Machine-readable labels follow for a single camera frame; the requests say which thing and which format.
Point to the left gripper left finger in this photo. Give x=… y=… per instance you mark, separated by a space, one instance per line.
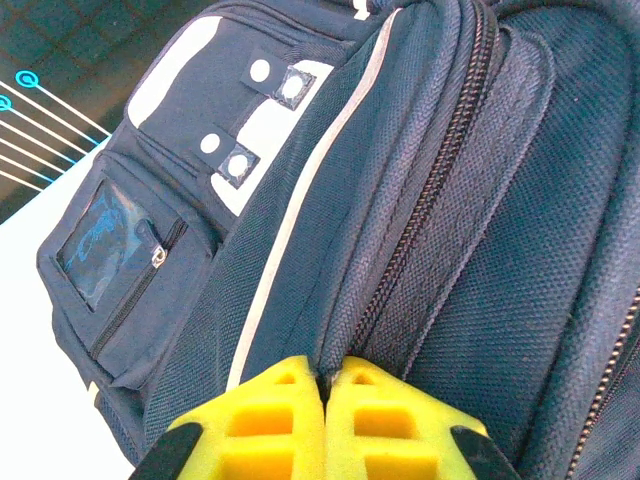
x=260 y=430

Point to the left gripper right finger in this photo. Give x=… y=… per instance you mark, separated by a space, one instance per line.
x=390 y=430

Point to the navy blue backpack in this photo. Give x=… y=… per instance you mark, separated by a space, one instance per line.
x=400 y=200

